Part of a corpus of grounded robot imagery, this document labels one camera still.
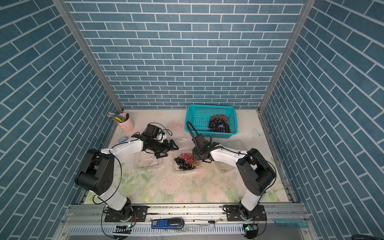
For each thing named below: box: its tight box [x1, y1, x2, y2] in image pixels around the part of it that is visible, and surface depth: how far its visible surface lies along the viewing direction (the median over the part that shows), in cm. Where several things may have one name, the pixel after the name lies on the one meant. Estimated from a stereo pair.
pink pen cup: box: [117, 112, 135, 133], surface depth 101 cm
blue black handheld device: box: [151, 218, 185, 229], surface depth 70 cm
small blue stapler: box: [118, 136, 128, 144], surface depth 101 cm
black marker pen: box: [193, 219, 216, 224], surface depth 73 cm
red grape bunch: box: [180, 152, 200, 168], surface depth 91 cm
